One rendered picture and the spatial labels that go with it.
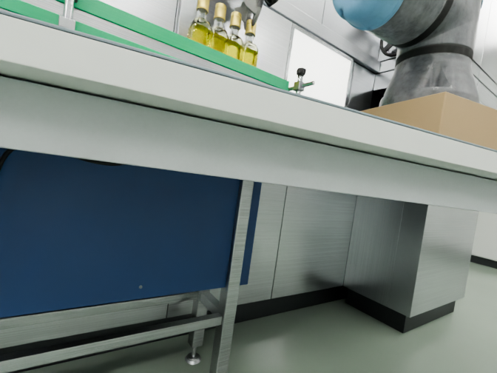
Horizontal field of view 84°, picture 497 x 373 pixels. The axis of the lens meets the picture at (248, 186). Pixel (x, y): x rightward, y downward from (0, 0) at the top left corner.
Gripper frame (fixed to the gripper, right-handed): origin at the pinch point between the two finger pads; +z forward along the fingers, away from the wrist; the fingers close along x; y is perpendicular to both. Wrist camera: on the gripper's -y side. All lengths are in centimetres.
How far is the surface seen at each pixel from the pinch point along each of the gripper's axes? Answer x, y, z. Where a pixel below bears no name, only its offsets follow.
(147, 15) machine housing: -15.0, 29.1, 3.8
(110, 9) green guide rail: 13.8, 42.1, 19.7
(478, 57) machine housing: 22, -125, -28
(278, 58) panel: -12.1, -22.2, -0.2
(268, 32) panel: -12.0, -15.3, -7.9
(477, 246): -29, -370, 96
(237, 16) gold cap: 1.3, 6.4, 0.7
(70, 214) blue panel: 14, 45, 62
